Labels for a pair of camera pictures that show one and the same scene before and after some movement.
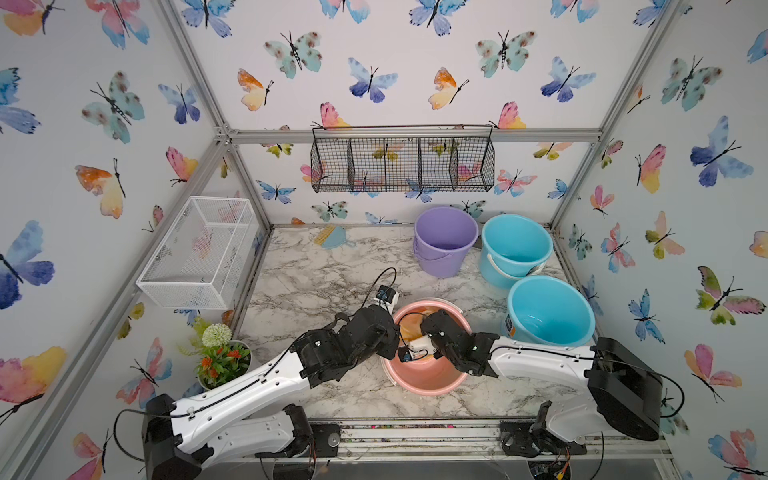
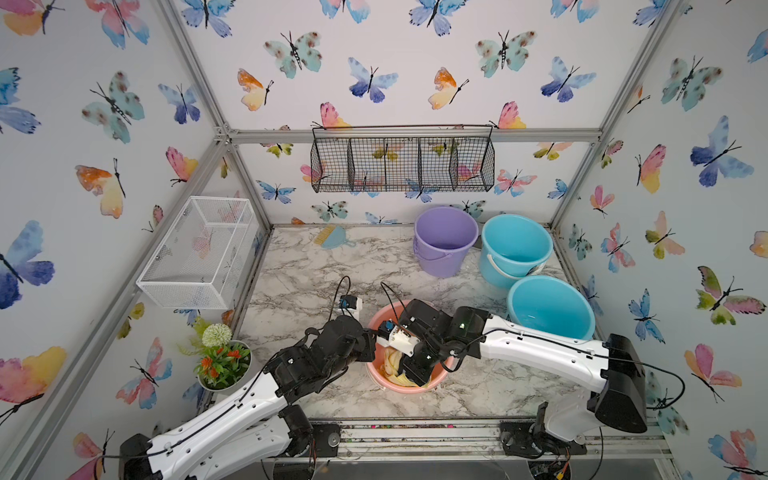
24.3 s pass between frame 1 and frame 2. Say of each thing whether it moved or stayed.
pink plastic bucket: moved
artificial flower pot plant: stayed
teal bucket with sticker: stayed
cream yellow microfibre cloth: moved
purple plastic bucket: stayed
